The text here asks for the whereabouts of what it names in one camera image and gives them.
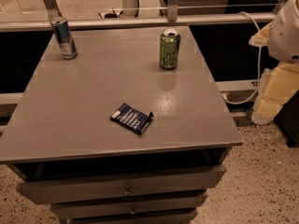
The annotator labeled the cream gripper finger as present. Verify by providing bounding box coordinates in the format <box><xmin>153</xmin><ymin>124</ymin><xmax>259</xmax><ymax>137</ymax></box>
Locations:
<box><xmin>249</xmin><ymin>23</ymin><xmax>271</xmax><ymax>48</ymax></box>
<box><xmin>251</xmin><ymin>62</ymin><xmax>299</xmax><ymax>125</ymax></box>

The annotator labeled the blue rxbar blueberry wrapper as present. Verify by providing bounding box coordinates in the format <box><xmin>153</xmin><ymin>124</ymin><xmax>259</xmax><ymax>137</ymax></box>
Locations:
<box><xmin>110</xmin><ymin>103</ymin><xmax>153</xmax><ymax>135</ymax></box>

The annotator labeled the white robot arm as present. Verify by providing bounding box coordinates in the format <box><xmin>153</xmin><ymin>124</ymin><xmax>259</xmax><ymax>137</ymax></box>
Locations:
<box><xmin>249</xmin><ymin>0</ymin><xmax>299</xmax><ymax>125</ymax></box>

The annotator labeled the green soda can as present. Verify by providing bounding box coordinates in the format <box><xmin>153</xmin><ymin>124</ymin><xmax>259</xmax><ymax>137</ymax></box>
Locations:
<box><xmin>160</xmin><ymin>28</ymin><xmax>180</xmax><ymax>70</ymax></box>

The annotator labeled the blue silver redbull can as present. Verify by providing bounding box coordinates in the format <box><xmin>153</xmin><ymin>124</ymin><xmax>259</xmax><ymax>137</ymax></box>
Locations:
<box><xmin>50</xmin><ymin>17</ymin><xmax>78</xmax><ymax>60</ymax></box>

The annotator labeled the black cabinet at right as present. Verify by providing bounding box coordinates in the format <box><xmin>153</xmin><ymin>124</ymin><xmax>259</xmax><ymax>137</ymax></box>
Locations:
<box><xmin>275</xmin><ymin>91</ymin><xmax>299</xmax><ymax>147</ymax></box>

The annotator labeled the grey metal railing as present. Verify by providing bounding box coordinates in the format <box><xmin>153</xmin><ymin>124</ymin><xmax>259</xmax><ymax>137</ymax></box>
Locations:
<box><xmin>0</xmin><ymin>0</ymin><xmax>287</xmax><ymax>32</ymax></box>

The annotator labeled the middle grey drawer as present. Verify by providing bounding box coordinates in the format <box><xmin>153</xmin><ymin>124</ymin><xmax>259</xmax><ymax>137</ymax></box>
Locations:
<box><xmin>50</xmin><ymin>190</ymin><xmax>207</xmax><ymax>218</ymax></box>

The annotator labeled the grey drawer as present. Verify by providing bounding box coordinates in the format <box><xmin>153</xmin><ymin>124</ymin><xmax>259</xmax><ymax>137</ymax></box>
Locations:
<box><xmin>17</xmin><ymin>165</ymin><xmax>226</xmax><ymax>204</ymax></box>
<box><xmin>50</xmin><ymin>190</ymin><xmax>207</xmax><ymax>218</ymax></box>
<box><xmin>71</xmin><ymin>208</ymin><xmax>197</xmax><ymax>224</ymax></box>

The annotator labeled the top grey drawer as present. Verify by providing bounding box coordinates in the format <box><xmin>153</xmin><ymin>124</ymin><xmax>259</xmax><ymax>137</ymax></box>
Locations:
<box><xmin>17</xmin><ymin>165</ymin><xmax>226</xmax><ymax>204</ymax></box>

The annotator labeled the bottom grey drawer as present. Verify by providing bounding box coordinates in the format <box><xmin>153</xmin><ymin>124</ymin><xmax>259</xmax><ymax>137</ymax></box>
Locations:
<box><xmin>71</xmin><ymin>208</ymin><xmax>197</xmax><ymax>224</ymax></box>

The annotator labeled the grey drawer cabinet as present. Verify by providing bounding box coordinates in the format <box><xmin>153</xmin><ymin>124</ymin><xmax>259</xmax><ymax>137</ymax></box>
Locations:
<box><xmin>0</xmin><ymin>26</ymin><xmax>242</xmax><ymax>224</ymax></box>

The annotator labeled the white cable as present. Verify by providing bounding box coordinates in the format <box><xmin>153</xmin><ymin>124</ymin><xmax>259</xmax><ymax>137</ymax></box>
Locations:
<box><xmin>221</xmin><ymin>11</ymin><xmax>263</xmax><ymax>105</ymax></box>

